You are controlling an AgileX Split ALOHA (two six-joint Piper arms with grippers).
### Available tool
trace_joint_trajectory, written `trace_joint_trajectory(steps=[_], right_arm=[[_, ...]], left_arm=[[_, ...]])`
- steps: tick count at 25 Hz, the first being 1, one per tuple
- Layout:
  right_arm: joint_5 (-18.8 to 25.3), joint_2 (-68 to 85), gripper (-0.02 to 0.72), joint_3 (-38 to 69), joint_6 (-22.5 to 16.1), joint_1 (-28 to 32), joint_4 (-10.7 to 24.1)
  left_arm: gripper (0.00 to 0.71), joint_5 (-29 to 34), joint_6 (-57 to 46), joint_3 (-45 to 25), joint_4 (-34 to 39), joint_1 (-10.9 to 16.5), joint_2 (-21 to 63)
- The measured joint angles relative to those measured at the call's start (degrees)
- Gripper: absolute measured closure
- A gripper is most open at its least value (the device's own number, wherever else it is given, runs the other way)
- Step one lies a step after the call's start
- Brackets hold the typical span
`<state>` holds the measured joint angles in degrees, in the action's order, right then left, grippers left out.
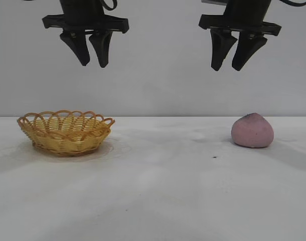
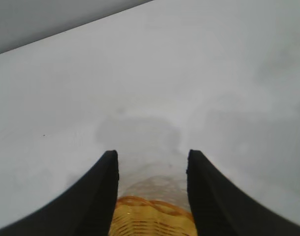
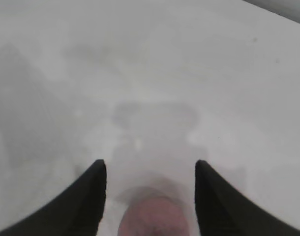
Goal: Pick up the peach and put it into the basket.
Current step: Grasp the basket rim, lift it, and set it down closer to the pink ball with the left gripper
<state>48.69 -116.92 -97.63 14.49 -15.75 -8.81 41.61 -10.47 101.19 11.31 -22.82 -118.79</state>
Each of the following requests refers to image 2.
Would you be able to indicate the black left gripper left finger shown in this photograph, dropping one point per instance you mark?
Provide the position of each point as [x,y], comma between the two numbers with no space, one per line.
[86,201]

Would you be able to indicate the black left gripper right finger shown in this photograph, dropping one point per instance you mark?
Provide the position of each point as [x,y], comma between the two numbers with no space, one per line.
[218,206]

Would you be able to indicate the yellow woven plastic basket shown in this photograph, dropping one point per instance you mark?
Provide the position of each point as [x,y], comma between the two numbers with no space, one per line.
[152,218]

